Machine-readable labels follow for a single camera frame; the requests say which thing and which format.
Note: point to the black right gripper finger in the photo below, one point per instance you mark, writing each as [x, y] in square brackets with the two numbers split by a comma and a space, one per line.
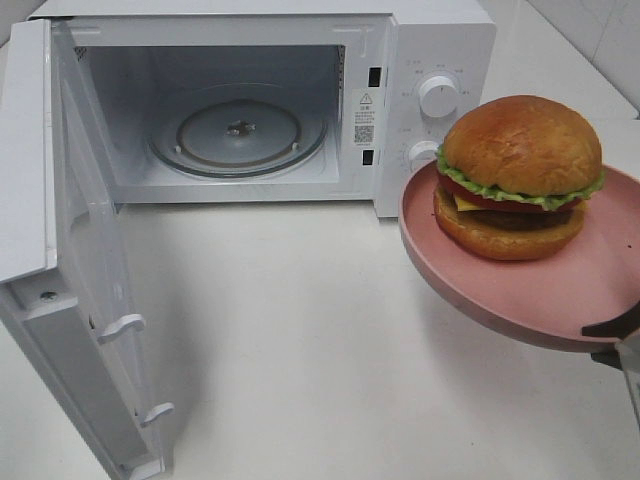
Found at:
[619, 327]

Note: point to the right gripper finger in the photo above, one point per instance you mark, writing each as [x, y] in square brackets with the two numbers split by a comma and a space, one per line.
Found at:
[610, 359]

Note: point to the pink plate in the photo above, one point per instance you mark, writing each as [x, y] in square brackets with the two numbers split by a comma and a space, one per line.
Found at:
[545, 302]

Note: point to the toy burger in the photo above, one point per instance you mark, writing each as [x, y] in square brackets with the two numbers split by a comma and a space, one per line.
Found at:
[513, 177]

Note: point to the white control knob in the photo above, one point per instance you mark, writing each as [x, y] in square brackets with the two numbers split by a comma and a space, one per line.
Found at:
[422, 153]
[438, 96]

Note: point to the white microwave door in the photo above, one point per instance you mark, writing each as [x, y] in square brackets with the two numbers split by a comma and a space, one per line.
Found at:
[65, 293]

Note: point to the warning label sticker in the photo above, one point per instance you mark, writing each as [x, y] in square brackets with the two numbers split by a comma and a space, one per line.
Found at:
[363, 116]

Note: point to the glass turntable plate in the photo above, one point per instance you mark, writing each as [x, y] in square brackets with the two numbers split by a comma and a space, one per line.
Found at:
[235, 131]

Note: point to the white microwave oven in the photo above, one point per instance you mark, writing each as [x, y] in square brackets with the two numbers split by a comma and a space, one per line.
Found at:
[142, 52]

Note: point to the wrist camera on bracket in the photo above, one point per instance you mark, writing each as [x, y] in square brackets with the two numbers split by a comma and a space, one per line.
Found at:
[629, 354]

